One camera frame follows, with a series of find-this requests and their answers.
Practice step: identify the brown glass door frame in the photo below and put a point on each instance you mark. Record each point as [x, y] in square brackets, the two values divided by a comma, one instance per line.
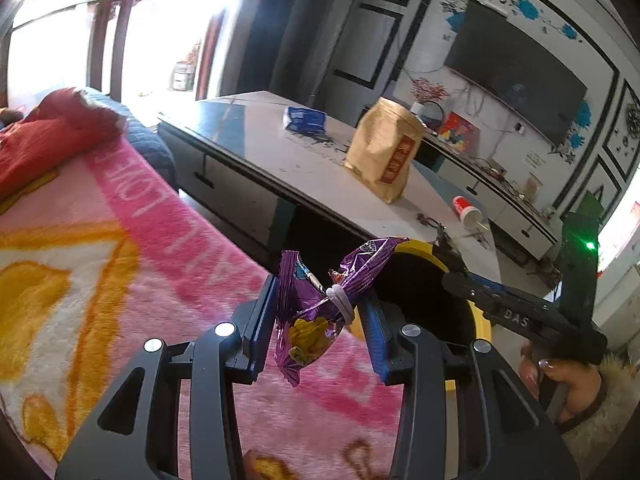
[120, 60]

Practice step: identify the white vase with red flowers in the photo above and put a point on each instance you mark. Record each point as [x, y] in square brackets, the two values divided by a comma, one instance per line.
[416, 108]

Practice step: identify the paint bucket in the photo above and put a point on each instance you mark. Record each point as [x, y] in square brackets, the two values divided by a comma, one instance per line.
[181, 80]

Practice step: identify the person's right hand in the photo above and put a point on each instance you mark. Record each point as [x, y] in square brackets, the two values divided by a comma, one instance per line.
[570, 385]

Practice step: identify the red paper cup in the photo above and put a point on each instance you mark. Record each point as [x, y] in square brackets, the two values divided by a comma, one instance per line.
[465, 209]

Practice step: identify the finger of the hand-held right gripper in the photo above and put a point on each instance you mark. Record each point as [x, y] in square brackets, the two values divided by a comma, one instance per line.
[450, 257]
[500, 307]

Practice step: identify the dark blue curtain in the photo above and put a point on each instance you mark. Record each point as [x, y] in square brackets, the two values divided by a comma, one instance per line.
[260, 35]

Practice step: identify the low television cabinet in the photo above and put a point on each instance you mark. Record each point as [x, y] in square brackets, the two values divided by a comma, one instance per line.
[505, 205]

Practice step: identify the yellow round bin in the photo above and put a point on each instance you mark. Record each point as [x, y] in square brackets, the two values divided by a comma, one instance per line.
[481, 322]

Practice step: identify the pink printed blanket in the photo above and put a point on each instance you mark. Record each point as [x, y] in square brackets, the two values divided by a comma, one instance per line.
[150, 240]

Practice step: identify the brown paper bag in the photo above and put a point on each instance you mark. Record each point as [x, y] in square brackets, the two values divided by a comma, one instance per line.
[380, 155]

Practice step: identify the white paper wall note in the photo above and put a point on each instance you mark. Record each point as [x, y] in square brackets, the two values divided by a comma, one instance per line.
[536, 161]

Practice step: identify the blue packet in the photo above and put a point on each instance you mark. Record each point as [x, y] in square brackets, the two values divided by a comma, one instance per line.
[305, 120]

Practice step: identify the red quilt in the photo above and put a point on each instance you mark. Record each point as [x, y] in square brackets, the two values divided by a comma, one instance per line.
[50, 135]

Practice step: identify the purple snack wrapper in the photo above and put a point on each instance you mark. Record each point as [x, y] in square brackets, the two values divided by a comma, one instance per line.
[310, 335]

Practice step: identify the marble top coffee table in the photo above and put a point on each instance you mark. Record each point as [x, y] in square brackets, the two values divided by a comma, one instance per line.
[280, 150]

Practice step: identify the grey standing air conditioner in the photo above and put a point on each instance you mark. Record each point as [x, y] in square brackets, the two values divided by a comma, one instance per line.
[310, 60]

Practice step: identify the wall mounted television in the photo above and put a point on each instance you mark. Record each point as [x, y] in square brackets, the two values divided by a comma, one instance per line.
[515, 70]

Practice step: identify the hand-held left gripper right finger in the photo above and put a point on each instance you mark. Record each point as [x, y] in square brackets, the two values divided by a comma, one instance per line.
[381, 345]

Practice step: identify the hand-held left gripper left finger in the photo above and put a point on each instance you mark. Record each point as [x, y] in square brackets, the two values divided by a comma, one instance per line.
[260, 330]

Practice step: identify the red picture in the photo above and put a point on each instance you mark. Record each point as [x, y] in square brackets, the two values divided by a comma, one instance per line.
[457, 132]

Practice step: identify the wall socket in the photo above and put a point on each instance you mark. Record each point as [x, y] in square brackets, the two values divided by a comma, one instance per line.
[521, 129]

